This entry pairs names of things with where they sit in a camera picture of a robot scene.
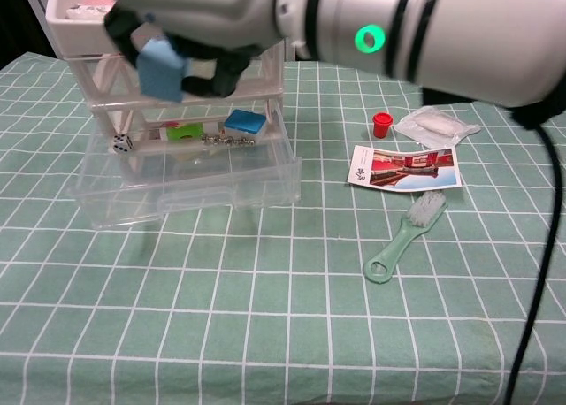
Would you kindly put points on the clear plastic container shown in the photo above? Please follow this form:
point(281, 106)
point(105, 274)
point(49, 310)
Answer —
point(199, 193)
point(106, 80)

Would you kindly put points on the clear packet with white gauze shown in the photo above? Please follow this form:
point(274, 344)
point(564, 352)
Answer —
point(435, 126)

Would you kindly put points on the small red plastic cup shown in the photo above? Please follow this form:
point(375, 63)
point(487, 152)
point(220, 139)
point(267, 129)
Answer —
point(382, 125)

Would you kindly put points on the green plastic brush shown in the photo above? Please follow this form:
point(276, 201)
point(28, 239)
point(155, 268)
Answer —
point(398, 241)

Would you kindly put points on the red building postcard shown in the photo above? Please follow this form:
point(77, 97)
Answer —
point(407, 168)

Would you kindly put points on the blue mahjong tile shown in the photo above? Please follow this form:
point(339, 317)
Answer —
point(159, 71)
point(245, 122)

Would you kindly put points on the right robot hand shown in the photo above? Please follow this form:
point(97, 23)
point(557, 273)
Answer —
point(199, 7)

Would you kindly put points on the white plastic drawer organizer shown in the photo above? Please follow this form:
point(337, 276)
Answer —
point(79, 35)

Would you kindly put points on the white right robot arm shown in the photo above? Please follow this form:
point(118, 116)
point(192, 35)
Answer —
point(442, 29)

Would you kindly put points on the white die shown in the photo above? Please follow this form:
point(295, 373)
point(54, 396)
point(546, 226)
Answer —
point(122, 143)

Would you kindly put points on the green checked tablecloth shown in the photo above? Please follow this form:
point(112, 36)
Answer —
point(265, 312)

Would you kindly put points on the pink tissue pack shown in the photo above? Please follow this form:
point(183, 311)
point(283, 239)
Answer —
point(88, 5)

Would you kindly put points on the green block with hole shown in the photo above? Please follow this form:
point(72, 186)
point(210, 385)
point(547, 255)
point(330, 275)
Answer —
point(183, 133)

